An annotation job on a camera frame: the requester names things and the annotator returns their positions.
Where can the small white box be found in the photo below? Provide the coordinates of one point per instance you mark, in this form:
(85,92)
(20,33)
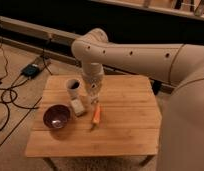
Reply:
(78,107)

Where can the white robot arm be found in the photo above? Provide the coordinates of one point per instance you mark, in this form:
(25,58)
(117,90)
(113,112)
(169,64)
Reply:
(181,143)

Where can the black power adapter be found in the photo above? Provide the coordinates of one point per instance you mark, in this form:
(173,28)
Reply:
(30,71)

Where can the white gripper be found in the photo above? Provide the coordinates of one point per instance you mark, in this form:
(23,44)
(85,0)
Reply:
(92,75)

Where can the orange carrot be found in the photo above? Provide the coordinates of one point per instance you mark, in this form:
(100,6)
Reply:
(96,116)

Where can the wooden table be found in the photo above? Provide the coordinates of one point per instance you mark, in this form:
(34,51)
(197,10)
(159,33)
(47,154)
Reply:
(129,125)

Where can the small clear plastic bottle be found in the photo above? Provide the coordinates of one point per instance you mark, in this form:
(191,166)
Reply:
(93,95)

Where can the dark purple ceramic bowl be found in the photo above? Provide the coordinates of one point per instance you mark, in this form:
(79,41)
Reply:
(56,116)

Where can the white mug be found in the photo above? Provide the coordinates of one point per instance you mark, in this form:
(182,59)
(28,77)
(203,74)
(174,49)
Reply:
(72,86)

